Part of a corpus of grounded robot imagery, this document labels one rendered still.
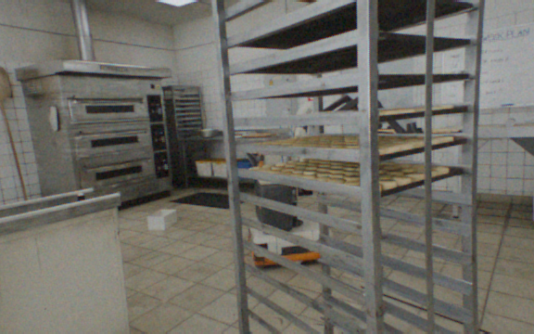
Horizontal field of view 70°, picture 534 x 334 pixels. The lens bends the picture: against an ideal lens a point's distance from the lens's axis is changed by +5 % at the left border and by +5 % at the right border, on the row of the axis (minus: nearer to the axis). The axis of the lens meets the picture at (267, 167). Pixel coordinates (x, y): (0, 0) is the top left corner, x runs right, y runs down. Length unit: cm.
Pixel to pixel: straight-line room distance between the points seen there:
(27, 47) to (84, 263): 471
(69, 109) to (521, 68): 524
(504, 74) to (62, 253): 462
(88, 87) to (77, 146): 78
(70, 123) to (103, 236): 343
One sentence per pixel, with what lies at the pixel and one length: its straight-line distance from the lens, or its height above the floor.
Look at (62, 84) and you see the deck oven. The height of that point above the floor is 173.
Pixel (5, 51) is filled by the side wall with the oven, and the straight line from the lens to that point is 626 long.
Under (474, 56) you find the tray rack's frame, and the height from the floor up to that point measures 137.
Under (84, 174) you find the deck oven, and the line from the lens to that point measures 535.
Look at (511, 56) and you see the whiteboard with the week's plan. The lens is 512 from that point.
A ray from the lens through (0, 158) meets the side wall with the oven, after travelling 610.
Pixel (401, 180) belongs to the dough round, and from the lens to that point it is 104.
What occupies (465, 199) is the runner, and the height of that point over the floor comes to 96.
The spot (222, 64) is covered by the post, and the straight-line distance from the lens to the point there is 131.
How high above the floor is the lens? 126
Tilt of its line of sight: 9 degrees down
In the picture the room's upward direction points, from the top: 4 degrees counter-clockwise
